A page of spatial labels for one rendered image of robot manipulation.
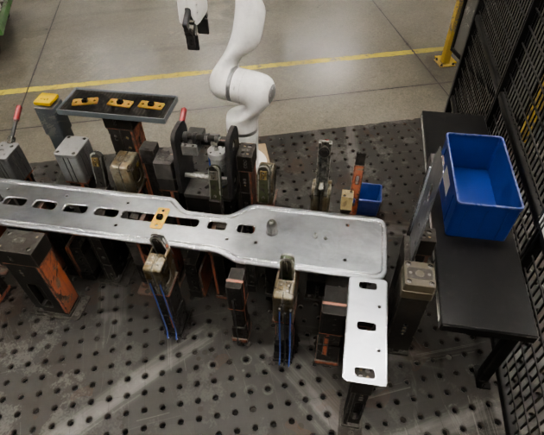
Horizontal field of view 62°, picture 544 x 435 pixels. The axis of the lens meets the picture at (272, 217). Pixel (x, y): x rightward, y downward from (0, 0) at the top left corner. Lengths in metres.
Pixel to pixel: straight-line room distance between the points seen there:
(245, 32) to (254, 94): 0.19
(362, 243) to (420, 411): 0.49
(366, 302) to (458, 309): 0.22
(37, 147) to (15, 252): 2.29
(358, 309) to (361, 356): 0.12
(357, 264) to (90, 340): 0.86
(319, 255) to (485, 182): 0.59
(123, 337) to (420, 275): 0.92
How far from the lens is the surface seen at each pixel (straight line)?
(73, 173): 1.60
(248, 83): 1.58
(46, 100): 1.75
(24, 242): 1.45
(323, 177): 1.35
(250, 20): 1.58
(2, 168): 1.77
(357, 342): 1.14
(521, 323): 1.25
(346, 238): 1.32
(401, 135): 2.24
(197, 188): 1.53
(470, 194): 1.49
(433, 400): 1.45
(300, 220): 1.36
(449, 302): 1.22
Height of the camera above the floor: 1.99
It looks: 47 degrees down
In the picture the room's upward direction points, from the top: 1 degrees counter-clockwise
